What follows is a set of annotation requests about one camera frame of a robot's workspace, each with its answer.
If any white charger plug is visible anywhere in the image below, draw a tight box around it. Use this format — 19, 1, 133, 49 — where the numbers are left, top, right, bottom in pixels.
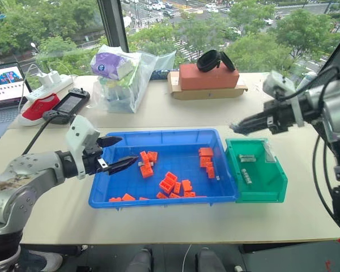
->
48, 70, 63, 84
36, 71, 50, 86

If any brown cardboard box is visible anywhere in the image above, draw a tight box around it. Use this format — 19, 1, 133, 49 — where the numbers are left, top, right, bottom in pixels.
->
167, 70, 249, 101

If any dark rounded shape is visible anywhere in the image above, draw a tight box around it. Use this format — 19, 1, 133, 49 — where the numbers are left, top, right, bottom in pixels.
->
194, 248, 227, 272

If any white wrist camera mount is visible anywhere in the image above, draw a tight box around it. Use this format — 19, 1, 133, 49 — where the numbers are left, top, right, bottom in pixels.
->
261, 70, 305, 128
64, 114, 101, 181

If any blue plastic bin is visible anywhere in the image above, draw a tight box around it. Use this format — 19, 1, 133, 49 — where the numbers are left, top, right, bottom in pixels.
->
88, 128, 241, 209

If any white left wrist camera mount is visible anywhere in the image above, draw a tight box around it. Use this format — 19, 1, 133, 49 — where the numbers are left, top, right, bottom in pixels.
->
64, 114, 101, 181

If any thin white cable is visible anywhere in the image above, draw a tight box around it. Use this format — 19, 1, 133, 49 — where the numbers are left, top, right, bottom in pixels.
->
182, 243, 193, 272

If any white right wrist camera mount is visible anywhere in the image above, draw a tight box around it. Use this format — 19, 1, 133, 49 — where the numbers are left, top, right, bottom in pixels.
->
261, 70, 305, 128

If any clear plastic bag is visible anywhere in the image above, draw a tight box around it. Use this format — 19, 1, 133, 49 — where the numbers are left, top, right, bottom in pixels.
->
90, 44, 177, 114

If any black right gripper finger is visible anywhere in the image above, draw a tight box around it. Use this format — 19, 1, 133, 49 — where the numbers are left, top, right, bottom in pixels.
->
229, 121, 273, 135
237, 110, 269, 126

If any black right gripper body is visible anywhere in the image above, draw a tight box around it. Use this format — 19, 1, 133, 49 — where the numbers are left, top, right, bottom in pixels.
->
263, 97, 298, 135

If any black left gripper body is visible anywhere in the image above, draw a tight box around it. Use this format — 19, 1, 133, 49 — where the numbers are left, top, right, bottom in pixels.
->
82, 139, 112, 176

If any black head strap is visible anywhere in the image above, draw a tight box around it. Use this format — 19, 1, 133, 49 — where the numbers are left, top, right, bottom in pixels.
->
196, 49, 236, 73

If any black handheld game console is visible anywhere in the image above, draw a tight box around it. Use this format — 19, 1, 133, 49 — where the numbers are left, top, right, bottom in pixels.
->
42, 88, 91, 125

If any red and white shoe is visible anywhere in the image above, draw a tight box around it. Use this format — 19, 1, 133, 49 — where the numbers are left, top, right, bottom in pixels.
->
18, 93, 61, 127

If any grey white sneaker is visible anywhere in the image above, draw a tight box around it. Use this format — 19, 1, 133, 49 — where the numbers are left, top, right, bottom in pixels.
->
18, 245, 65, 272

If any purple tissue pack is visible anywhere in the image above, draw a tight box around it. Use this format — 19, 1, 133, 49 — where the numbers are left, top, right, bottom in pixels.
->
90, 52, 135, 80

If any dark window frame post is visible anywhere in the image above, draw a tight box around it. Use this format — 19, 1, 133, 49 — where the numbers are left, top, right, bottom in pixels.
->
97, 0, 130, 53

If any red brick block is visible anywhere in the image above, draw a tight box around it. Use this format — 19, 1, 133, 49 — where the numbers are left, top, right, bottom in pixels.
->
178, 62, 241, 91

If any open laptop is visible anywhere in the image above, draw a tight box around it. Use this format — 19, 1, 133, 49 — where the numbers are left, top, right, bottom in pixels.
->
0, 61, 32, 140

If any red white power strip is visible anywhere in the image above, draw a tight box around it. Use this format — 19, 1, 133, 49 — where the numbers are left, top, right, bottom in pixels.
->
16, 61, 74, 114

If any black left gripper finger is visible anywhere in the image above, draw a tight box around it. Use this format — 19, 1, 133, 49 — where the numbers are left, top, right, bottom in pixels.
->
97, 135, 124, 148
105, 155, 140, 176

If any blue patterned packet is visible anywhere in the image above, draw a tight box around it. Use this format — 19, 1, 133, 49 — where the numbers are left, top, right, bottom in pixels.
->
151, 68, 178, 80

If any green plastic bin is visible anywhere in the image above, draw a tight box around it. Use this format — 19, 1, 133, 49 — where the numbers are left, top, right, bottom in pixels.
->
224, 137, 288, 204

